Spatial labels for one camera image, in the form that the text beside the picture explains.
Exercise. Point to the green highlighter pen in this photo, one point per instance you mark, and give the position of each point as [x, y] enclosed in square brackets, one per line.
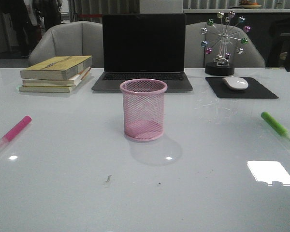
[281, 131]

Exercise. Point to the pink highlighter pen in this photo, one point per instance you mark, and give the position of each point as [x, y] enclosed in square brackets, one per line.
[14, 131]

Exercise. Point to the pink mesh pen holder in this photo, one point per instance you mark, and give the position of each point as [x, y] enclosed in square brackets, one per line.
[143, 106]

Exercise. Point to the grey laptop computer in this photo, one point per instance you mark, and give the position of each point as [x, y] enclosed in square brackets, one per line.
[148, 46]

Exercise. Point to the middle book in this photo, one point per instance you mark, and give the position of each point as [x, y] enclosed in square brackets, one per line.
[73, 81]

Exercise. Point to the grey armchair right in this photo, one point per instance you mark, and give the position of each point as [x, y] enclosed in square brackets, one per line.
[195, 57]

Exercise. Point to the grey armchair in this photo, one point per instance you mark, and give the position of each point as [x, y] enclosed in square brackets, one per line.
[71, 39]
[195, 57]

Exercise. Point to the white computer mouse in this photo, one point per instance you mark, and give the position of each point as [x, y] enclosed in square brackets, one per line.
[235, 83]

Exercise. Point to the grey armchair left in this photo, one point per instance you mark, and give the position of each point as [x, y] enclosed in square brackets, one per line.
[71, 39]

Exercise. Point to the top yellow book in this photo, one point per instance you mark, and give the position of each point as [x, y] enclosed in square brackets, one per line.
[57, 68]

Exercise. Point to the ferris wheel desk ornament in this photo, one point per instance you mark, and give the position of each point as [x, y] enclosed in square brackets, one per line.
[224, 38]

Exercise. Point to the black mouse pad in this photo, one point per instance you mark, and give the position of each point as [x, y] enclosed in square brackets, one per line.
[255, 89]

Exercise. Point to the bottom book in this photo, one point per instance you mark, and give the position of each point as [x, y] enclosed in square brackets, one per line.
[46, 89]

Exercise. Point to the fruit plate on counter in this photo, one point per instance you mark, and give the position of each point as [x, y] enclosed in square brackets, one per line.
[247, 4]

